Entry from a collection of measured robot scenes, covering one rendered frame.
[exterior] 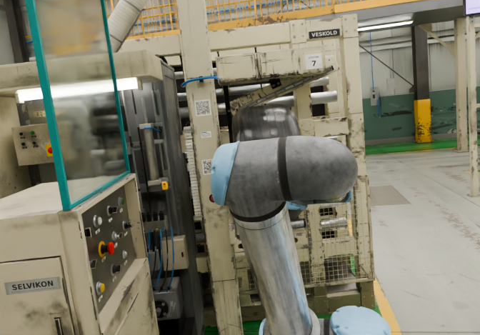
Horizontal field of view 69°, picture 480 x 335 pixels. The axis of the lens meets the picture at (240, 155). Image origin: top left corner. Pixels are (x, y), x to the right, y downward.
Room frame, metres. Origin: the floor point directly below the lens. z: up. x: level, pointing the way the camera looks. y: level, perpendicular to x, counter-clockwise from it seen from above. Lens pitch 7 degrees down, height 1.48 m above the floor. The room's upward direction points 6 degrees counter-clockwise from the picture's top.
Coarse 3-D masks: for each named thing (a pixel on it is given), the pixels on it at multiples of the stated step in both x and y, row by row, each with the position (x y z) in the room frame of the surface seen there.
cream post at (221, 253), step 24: (192, 0) 1.71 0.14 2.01; (192, 24) 1.71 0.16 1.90; (192, 48) 1.71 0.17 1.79; (192, 72) 1.71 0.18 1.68; (192, 96) 1.71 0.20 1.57; (192, 120) 1.71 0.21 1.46; (216, 120) 1.71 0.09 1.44; (216, 144) 1.71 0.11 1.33; (216, 216) 1.71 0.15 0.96; (216, 240) 1.71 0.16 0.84; (216, 264) 1.71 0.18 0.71; (216, 288) 1.71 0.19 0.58; (216, 312) 1.71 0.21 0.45; (240, 312) 1.75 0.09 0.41
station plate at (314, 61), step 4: (308, 56) 1.97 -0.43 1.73; (312, 56) 1.97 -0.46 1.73; (316, 56) 1.97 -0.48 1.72; (320, 56) 1.97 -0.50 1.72; (308, 60) 1.97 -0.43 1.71; (312, 60) 1.97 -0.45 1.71; (316, 60) 1.97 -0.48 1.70; (320, 60) 1.97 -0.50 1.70; (308, 64) 1.97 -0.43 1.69; (312, 64) 1.97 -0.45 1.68; (316, 64) 1.97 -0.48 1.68; (320, 64) 1.97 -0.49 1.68; (308, 68) 1.97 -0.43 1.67; (312, 68) 1.97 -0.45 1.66; (316, 68) 1.97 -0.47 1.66
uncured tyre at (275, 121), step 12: (252, 108) 1.72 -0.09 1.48; (264, 108) 1.70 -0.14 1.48; (276, 108) 1.68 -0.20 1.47; (288, 108) 1.74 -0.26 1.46; (240, 120) 1.63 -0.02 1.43; (252, 120) 1.61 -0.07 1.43; (264, 120) 1.60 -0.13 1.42; (276, 120) 1.59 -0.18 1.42; (288, 120) 1.60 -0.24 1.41; (240, 132) 1.58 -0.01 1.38; (252, 132) 1.56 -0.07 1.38; (264, 132) 1.55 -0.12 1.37; (276, 132) 1.55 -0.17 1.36; (288, 132) 1.55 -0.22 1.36
